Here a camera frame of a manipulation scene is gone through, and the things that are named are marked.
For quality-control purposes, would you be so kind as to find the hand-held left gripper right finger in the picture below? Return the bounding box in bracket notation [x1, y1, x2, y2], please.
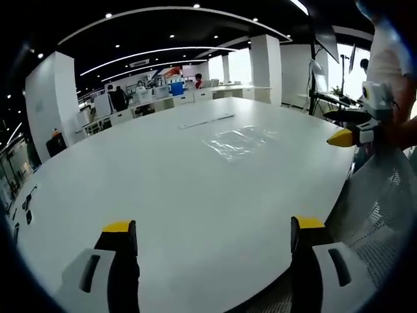
[289, 215, 381, 313]

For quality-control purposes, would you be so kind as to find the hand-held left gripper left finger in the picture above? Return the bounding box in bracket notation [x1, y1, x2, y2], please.
[48, 220, 141, 313]

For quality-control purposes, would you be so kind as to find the pile of clear food packaging bags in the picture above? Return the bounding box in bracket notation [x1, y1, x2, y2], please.
[202, 125, 278, 163]

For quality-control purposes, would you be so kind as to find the person's right hand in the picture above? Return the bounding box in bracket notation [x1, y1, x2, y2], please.
[379, 117, 417, 151]

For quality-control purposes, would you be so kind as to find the black light stand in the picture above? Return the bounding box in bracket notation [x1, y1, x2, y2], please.
[309, 38, 319, 115]

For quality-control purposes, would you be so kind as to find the person's white shirt torso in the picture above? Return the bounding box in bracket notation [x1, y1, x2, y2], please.
[366, 0, 417, 98]

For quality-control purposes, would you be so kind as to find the grey mesh office chair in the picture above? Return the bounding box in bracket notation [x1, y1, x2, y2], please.
[330, 145, 417, 296]

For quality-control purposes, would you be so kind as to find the black studio light panel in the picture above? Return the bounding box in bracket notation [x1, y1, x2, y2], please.
[313, 23, 340, 62]

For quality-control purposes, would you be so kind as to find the white flat strip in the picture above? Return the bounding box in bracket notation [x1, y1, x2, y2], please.
[179, 113, 236, 130]

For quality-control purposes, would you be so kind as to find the white office counter row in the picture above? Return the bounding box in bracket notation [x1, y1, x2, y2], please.
[76, 83, 273, 135]

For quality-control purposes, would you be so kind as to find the white printer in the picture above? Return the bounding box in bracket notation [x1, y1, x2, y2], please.
[134, 89, 153, 106]

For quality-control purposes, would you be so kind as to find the black cable with clips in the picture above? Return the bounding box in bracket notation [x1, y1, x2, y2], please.
[21, 183, 39, 211]

